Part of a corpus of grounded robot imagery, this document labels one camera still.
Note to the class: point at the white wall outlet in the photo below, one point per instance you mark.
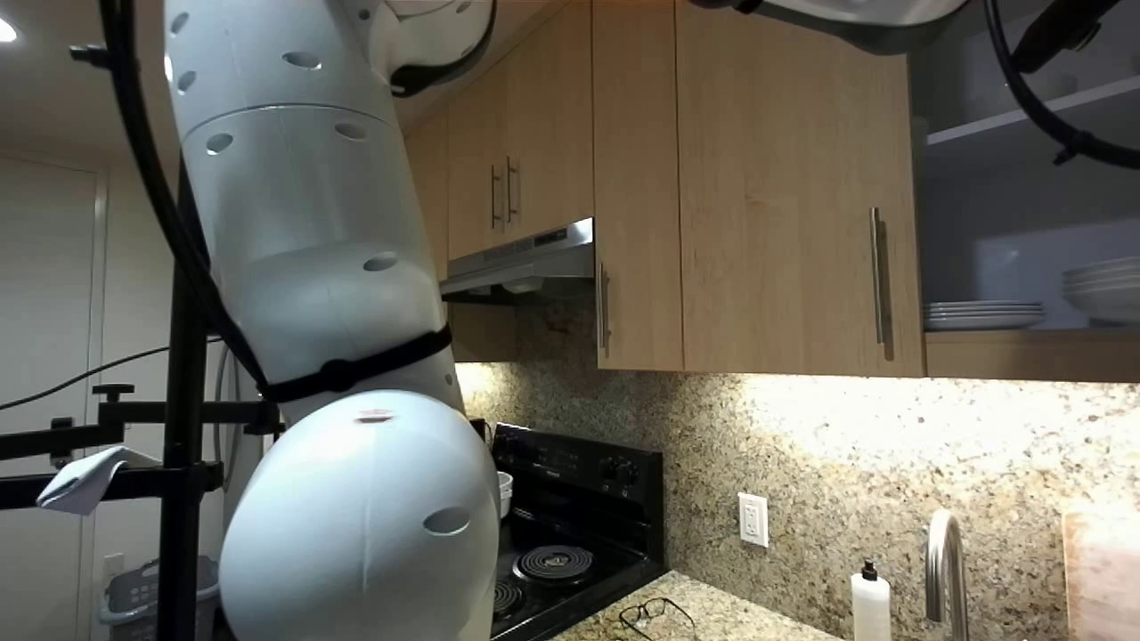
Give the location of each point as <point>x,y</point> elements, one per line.
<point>751,519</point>

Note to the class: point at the stacked white bowls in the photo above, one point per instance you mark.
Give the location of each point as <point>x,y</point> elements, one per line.
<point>1105,291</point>

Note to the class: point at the left wooden cabinet door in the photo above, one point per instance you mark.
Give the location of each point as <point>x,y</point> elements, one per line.
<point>635,185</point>

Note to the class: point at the black stove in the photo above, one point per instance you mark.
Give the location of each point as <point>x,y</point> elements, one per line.
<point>583,527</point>

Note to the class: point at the stacked white plates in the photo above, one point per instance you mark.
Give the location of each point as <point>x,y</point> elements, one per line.
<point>985,313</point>

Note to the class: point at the chrome kitchen faucet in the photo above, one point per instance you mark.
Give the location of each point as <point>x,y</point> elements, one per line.
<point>944,576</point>

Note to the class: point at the white soap dispenser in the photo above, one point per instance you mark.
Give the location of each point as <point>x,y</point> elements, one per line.
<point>871,606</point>

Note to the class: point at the eyeglasses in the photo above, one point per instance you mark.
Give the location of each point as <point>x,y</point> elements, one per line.
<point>661,622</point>

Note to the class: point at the wooden cutting board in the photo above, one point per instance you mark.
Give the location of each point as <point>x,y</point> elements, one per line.
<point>1102,576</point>

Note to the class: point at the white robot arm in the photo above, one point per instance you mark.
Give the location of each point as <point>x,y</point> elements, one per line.
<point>376,514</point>

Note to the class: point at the wooden cabinet door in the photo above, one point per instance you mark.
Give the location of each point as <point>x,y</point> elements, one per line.
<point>635,185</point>
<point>789,142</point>

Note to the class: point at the stainless range hood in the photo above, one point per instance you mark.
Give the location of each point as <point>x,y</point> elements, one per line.
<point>522,266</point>

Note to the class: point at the middle door metal handle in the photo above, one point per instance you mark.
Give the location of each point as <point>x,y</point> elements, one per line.
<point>882,282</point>

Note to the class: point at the middle wooden cabinet door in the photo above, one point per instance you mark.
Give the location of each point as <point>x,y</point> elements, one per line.
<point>789,142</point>

